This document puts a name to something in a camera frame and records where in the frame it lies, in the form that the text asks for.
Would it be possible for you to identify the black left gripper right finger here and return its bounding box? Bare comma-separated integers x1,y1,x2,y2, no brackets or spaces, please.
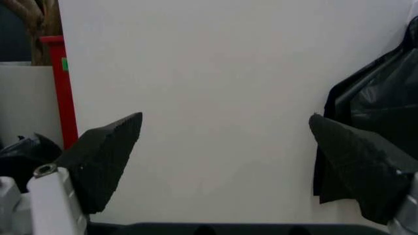
308,113,418,235

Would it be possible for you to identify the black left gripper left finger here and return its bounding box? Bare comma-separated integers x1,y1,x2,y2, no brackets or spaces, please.
0,112,144,235

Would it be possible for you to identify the red upright stand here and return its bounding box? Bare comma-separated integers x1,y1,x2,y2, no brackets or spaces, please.
39,35,80,150

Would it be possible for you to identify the dark rounded object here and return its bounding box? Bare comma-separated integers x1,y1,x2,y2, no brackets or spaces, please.
0,0,34,62

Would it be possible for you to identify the brown twisted trunk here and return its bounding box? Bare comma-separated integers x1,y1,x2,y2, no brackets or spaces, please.
23,0,64,66

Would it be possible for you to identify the white trash bin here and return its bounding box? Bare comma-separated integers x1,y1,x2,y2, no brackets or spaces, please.
57,0,415,225

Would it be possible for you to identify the black garbage bag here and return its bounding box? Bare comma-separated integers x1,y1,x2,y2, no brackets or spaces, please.
0,16,418,204

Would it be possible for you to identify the white flat panel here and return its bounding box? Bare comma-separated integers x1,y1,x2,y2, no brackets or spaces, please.
0,62,65,148

